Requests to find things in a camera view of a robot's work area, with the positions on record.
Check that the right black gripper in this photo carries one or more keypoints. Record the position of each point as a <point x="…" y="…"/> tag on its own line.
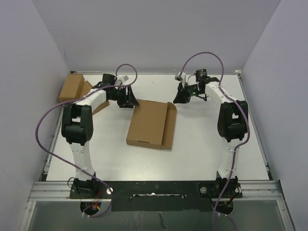
<point x="182" y="97"/>

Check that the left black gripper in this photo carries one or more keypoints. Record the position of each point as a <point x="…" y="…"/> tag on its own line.
<point x="128" y="100"/>

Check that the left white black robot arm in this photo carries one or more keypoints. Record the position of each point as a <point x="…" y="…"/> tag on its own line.
<point x="77" y="125"/>

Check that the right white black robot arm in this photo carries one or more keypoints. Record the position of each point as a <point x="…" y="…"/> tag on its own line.
<point x="232" y="124"/>

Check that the flat cardboard piece underneath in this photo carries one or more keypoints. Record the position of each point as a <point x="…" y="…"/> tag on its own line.
<point x="85" y="89"/>

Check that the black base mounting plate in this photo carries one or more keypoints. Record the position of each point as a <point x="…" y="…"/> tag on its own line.
<point x="159" y="196"/>

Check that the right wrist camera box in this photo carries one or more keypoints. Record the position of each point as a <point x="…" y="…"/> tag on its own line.
<point x="181" y="77"/>

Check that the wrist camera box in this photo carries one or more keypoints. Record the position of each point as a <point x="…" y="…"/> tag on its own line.
<point x="120" y="81"/>
<point x="181" y="77"/>

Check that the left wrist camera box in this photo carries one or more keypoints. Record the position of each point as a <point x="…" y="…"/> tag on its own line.
<point x="120" y="81"/>

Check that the aluminium frame rail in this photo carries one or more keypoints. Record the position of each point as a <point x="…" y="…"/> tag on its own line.
<point x="49" y="191"/>

